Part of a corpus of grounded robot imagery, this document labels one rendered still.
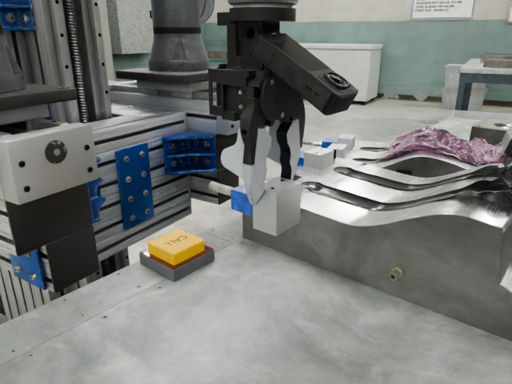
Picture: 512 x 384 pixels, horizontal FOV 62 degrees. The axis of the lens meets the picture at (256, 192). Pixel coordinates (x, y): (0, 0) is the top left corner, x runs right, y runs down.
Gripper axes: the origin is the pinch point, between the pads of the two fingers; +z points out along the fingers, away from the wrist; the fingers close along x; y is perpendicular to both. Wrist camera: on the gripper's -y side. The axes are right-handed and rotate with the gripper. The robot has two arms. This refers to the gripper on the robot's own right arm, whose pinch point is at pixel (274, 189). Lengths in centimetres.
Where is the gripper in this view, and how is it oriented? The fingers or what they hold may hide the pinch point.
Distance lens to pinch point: 51.0
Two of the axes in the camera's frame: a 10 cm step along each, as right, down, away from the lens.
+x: -6.4, 2.7, -7.2
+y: -7.7, -2.3, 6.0
